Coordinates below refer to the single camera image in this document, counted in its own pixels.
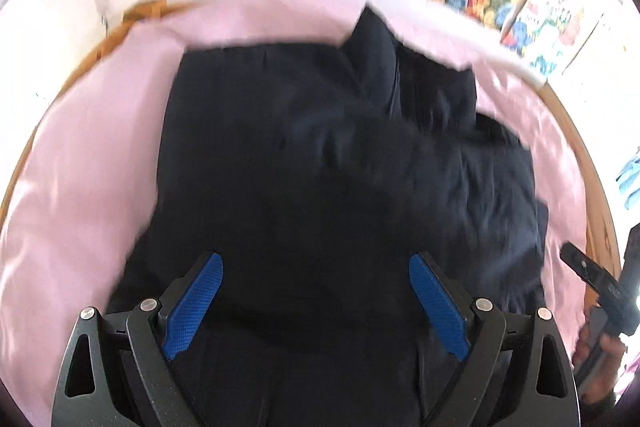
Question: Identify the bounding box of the wooden bed frame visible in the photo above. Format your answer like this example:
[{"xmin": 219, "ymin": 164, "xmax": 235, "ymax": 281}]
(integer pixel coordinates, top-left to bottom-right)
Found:
[{"xmin": 0, "ymin": 0, "xmax": 624, "ymax": 258}]

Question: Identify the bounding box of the red blue pattern drawing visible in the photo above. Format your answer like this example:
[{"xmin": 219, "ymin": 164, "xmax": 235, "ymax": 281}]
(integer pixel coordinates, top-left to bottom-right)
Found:
[{"xmin": 501, "ymin": 0, "xmax": 605, "ymax": 78}]

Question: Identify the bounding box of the pink duvet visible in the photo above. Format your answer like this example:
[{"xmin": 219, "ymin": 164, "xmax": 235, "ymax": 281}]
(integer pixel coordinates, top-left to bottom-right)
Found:
[{"xmin": 1, "ymin": 0, "xmax": 587, "ymax": 426}]

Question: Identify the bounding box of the black padded jacket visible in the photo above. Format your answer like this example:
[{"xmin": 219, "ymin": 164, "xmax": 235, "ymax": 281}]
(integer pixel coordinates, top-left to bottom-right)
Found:
[{"xmin": 110, "ymin": 10, "xmax": 548, "ymax": 426}]

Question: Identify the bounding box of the right hand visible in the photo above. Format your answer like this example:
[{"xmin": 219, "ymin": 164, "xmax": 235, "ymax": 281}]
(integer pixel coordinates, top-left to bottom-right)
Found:
[{"xmin": 572, "ymin": 306, "xmax": 627, "ymax": 405}]

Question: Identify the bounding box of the blue hanging garment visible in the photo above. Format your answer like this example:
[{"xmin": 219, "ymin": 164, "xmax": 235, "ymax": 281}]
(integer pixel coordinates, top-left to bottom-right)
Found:
[{"xmin": 616, "ymin": 152, "xmax": 640, "ymax": 210}]

